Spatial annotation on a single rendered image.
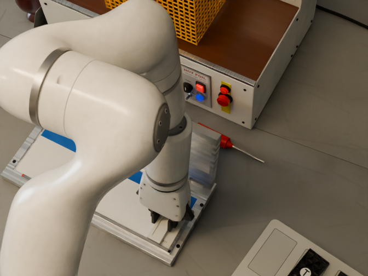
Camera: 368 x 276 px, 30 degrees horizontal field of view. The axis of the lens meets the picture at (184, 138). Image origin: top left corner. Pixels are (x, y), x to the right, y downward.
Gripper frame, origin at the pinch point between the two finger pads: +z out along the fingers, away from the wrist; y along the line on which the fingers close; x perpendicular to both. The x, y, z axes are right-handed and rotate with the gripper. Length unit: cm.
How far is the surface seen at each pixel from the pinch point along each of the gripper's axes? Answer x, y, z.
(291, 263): 5.3, 27.3, 2.9
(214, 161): 10.2, 5.5, -11.8
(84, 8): 26.6, -36.5, -20.9
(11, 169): -4.6, -37.0, 3.5
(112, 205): -1.4, -12.1, 3.1
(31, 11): 31, -56, -8
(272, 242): 7.5, 22.0, 2.5
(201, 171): 10.3, 2.9, -6.3
